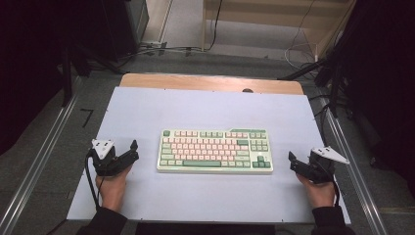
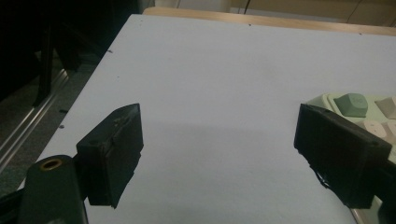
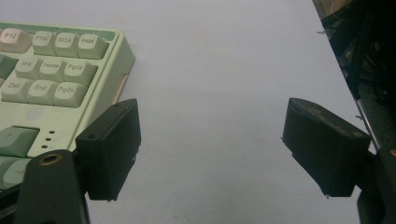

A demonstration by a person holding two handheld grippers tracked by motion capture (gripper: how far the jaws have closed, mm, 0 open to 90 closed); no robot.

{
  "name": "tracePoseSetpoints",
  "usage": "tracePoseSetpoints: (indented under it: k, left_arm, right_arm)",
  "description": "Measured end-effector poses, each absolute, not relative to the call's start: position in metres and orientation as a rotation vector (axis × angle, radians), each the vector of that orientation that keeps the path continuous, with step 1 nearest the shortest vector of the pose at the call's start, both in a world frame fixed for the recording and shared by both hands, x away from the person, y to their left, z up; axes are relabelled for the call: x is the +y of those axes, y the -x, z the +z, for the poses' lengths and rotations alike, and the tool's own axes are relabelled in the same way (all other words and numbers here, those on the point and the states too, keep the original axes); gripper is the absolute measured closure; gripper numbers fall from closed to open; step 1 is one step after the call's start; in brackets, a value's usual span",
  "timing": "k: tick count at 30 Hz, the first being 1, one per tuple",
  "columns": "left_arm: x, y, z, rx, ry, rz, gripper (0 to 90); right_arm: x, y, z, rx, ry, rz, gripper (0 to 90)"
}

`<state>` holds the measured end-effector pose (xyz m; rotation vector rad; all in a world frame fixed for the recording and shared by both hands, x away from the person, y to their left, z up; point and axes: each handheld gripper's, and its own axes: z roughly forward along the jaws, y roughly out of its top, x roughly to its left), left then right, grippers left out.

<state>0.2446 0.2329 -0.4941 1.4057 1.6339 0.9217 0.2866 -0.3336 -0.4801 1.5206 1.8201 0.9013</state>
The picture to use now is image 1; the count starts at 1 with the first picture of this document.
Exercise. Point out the white table board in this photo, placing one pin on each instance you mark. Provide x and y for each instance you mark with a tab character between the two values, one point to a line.
202	107

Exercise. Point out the person's right hand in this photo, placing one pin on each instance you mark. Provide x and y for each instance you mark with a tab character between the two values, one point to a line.
321	194

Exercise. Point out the light wooden shelf unit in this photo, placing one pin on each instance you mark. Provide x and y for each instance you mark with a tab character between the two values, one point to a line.
261	19

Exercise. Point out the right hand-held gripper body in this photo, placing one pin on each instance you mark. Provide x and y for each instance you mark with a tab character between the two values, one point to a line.
321	169

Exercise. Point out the person's left hand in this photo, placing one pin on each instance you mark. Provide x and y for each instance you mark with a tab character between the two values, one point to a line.
112	191

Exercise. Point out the metal floor rail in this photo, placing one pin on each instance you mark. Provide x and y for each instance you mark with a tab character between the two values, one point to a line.
39	163
355	163

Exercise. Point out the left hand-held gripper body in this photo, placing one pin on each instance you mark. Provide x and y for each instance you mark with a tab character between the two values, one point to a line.
106	164

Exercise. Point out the green and cream keyboard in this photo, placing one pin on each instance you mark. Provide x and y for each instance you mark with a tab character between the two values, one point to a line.
212	164

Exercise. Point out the dark round table grommet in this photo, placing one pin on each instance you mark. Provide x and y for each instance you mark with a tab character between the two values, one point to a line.
247	90

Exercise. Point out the black metal stand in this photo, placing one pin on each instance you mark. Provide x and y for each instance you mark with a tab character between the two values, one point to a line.
332	88

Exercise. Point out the black cabinet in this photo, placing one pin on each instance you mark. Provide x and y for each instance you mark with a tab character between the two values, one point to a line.
125	26

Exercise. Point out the grey power strip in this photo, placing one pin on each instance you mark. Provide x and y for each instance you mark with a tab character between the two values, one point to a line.
153	44

